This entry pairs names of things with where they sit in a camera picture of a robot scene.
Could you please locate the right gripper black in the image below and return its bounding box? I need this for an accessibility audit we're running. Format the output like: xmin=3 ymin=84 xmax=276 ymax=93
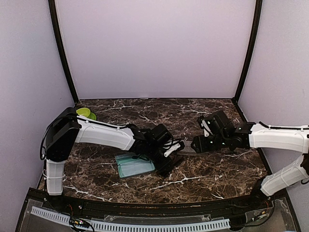
xmin=192 ymin=133 xmax=229 ymax=153

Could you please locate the beige glasses case teal lining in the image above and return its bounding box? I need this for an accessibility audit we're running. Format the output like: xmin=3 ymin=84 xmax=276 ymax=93
xmin=177 ymin=141 xmax=210 ymax=157

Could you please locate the light blue cloth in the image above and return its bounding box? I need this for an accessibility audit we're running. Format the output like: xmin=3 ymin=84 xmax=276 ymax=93
xmin=119 ymin=160 xmax=155 ymax=177

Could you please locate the blue-grey glasses case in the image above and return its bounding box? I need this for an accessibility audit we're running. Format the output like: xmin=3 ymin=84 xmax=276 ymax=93
xmin=115 ymin=153 xmax=155 ymax=178

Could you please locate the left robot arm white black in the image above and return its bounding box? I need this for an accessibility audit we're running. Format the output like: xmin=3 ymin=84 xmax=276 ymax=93
xmin=40 ymin=107 xmax=185 ymax=211

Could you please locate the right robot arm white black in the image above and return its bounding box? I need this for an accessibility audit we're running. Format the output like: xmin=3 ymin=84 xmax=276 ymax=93
xmin=191 ymin=110 xmax=309 ymax=210

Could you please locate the green plate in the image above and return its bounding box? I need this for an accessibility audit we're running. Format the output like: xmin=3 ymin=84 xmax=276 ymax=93
xmin=88 ymin=112 xmax=97 ymax=120

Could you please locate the green bowl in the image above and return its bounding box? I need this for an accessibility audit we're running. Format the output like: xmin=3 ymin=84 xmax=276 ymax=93
xmin=76 ymin=107 xmax=91 ymax=117

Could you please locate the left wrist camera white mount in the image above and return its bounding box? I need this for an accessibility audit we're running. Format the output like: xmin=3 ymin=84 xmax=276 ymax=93
xmin=163 ymin=141 xmax=185 ymax=157

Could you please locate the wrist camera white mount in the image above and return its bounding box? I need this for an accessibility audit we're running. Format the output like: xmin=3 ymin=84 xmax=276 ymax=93
xmin=163 ymin=141 xmax=185 ymax=157
xmin=197 ymin=116 xmax=212 ymax=137

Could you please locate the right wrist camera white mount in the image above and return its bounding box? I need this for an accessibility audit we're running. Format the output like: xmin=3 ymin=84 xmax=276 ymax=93
xmin=197 ymin=116 xmax=212 ymax=137

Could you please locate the black front rail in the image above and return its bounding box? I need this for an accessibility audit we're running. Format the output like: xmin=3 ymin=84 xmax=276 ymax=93
xmin=40 ymin=191 xmax=274 ymax=218

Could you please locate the white slotted cable duct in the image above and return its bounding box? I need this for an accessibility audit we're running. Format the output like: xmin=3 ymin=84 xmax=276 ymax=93
xmin=30 ymin=206 xmax=230 ymax=232

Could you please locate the right black frame post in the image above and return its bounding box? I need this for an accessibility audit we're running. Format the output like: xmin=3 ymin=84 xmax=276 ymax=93
xmin=232 ymin=0 xmax=263 ymax=103

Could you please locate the black frame post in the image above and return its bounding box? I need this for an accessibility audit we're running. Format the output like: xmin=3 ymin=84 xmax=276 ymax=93
xmin=232 ymin=0 xmax=263 ymax=103
xmin=48 ymin=0 xmax=79 ymax=104

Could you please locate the left black frame post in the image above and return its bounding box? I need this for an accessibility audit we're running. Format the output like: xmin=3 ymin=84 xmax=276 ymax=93
xmin=48 ymin=0 xmax=79 ymax=104

